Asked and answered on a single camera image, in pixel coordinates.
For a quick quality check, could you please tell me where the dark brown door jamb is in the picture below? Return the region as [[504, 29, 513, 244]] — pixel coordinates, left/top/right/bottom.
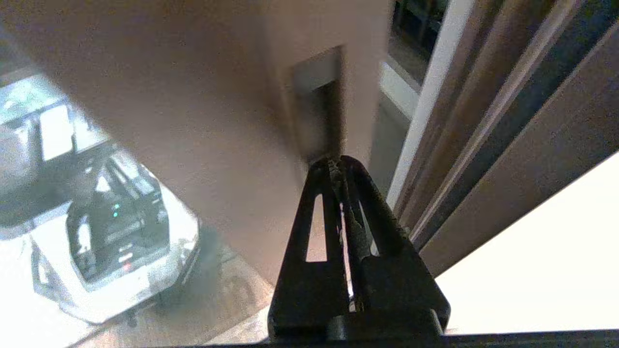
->
[[387, 0, 619, 278]]

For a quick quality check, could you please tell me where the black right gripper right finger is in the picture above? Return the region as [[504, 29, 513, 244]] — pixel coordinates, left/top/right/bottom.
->
[[338, 155, 451, 334]]

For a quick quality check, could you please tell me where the short stone side sill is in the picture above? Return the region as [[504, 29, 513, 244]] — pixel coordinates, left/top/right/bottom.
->
[[380, 48, 427, 119]]

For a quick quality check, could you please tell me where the brown-framed sliding glass door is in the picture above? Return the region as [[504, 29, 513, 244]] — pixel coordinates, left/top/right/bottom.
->
[[0, 0, 393, 345]]

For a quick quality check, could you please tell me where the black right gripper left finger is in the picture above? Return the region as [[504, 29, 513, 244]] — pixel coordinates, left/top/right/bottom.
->
[[267, 156, 351, 339]]

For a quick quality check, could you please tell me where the narrow dark metal side railing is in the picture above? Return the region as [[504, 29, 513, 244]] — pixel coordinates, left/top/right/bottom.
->
[[389, 0, 450, 87]]

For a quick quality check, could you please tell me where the white curtain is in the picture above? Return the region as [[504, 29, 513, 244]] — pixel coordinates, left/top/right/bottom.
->
[[434, 152, 619, 335]]

